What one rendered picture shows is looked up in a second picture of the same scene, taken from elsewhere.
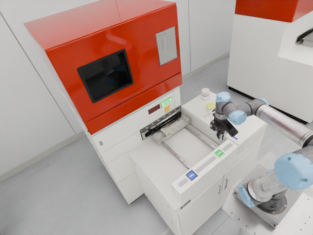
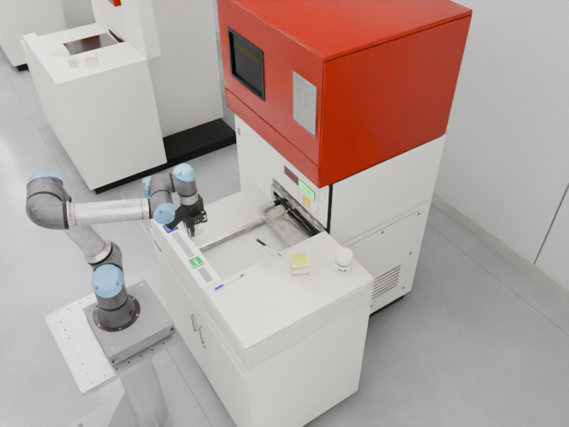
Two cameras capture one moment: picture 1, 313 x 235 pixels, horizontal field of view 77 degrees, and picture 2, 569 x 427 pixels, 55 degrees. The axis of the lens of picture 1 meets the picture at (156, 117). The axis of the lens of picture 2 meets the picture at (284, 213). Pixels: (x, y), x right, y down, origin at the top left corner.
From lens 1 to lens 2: 2.33 m
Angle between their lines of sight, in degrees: 61
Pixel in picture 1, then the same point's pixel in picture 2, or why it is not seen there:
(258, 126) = (237, 328)
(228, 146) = (207, 277)
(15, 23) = not seen: outside the picture
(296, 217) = (88, 348)
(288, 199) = (105, 334)
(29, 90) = not seen: hidden behind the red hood
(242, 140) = (212, 296)
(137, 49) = (273, 65)
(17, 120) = not seen: hidden behind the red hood
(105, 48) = (248, 31)
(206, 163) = (184, 245)
